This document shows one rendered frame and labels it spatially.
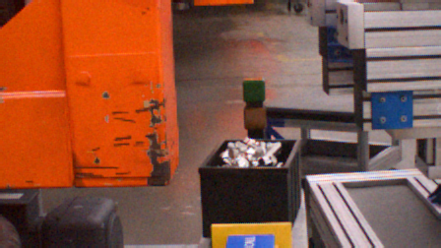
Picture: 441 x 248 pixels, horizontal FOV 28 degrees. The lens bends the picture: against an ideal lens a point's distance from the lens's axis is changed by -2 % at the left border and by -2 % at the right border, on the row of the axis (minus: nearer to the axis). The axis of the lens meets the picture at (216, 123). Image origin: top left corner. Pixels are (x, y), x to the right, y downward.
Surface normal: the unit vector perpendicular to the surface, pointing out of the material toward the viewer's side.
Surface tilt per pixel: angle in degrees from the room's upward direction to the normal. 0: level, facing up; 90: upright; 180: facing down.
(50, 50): 90
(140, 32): 90
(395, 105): 90
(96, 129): 90
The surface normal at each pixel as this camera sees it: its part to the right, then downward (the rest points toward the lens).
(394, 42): 0.04, 0.19
